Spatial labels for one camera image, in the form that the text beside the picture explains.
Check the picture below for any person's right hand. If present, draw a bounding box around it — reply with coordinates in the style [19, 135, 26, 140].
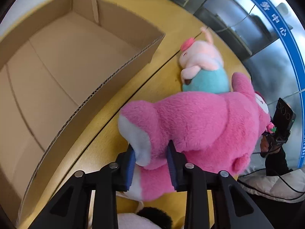
[260, 135, 281, 158]

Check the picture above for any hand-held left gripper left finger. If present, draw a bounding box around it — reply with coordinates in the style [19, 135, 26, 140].
[29, 145, 137, 229]

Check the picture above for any blue lettered window band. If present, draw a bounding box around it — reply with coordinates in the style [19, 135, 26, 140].
[228, 0, 305, 170]

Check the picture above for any open cardboard box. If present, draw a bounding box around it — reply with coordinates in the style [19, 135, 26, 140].
[0, 0, 166, 228]

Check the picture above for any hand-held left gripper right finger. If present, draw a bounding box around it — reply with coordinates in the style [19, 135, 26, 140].
[166, 140, 275, 229]

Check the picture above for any white padded jacket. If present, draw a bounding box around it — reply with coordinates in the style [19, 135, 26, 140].
[238, 169, 305, 204]

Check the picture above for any large pink plush bear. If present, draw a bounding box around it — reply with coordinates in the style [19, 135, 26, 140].
[118, 72, 272, 201]

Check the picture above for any wooden desktop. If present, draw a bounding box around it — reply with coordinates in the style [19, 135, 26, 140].
[17, 0, 253, 229]

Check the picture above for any black cable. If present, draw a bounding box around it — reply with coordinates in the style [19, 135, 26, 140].
[238, 169, 305, 202]

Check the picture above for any pink and teal plush pig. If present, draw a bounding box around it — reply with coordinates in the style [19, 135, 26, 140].
[179, 27, 230, 93]

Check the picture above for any white plush toy black hair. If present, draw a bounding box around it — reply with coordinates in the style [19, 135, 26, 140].
[116, 202, 173, 229]

